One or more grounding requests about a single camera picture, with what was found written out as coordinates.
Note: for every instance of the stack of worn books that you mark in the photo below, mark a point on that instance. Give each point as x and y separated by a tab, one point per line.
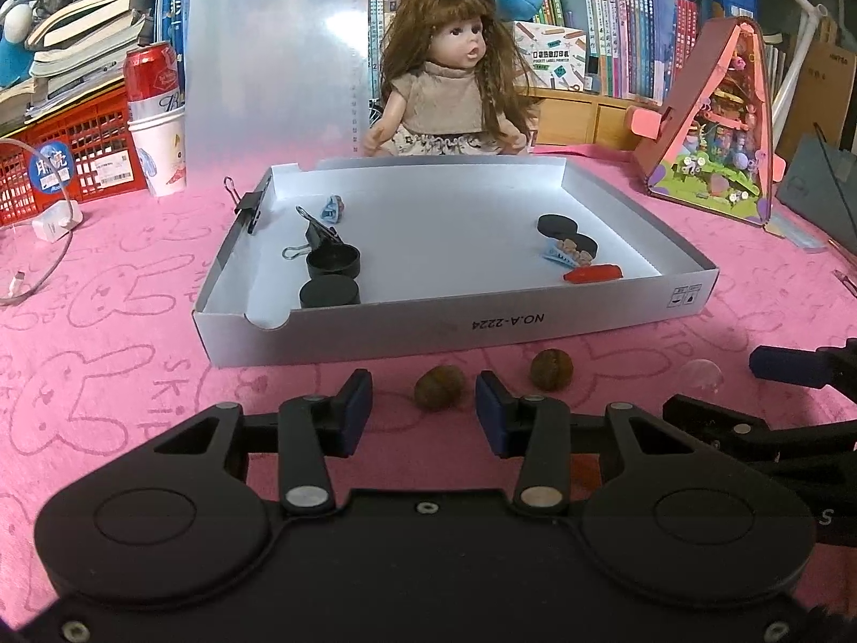
87	20

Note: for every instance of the black round cap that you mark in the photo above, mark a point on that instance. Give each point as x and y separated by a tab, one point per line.
589	242
559	224
329	293
333	262

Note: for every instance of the white printed carton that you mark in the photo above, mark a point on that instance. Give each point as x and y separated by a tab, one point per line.
549	57

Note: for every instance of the small red toy pepper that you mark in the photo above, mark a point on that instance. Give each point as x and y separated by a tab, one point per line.
592	273

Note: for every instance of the clear plastic ruler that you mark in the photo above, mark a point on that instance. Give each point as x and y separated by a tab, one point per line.
800	236

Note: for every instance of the row of pastel books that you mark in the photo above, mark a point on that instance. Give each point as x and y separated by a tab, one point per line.
626	33

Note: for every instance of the long-haired baby doll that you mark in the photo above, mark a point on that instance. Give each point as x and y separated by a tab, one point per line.
442	73

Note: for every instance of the white charger plug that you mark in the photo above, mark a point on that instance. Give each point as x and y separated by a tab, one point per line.
57	221

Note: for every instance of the black binder clip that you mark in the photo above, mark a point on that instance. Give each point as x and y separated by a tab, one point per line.
320	236
248	204

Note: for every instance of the clear plastic dome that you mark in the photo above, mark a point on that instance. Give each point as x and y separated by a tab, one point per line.
700	376

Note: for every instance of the pink triangular dollhouse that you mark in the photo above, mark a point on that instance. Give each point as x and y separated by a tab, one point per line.
713	154

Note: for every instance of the grey cardboard box tray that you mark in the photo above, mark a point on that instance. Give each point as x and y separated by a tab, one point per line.
435	241

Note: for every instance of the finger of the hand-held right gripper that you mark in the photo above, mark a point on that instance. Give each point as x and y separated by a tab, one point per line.
710	418
783	368

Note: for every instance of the blue and white plush toy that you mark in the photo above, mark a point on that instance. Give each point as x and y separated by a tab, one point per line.
17	47

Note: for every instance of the small blue clip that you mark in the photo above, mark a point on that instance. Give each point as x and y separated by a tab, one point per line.
554	254
333	207

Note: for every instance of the white plastic pipe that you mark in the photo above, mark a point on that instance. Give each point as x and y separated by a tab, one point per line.
797	60

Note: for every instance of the row of blue books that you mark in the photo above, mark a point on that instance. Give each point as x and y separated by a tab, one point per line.
174	20

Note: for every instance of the wooden drawer shelf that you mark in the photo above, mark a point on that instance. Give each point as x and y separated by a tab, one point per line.
596	124

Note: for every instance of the brown walnut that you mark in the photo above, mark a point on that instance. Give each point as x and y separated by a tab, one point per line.
552	368
440	387

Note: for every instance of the translucent clipboard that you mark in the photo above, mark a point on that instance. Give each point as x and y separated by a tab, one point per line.
268	60

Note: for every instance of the white paper cup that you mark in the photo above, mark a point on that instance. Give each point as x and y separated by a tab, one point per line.
159	154

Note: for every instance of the pink rabbit print blanket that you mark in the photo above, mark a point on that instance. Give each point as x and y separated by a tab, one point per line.
107	348

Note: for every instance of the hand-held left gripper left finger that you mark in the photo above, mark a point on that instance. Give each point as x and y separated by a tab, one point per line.
358	410

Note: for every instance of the red drink can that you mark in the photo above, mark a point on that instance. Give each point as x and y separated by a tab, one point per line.
152	77

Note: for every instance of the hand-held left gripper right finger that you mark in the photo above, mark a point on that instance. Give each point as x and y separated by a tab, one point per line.
487	412

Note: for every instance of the red plastic crate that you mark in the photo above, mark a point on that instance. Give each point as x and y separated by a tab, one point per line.
100	140

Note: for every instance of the brown cardboard box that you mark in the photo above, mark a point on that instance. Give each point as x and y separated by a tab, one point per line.
830	94

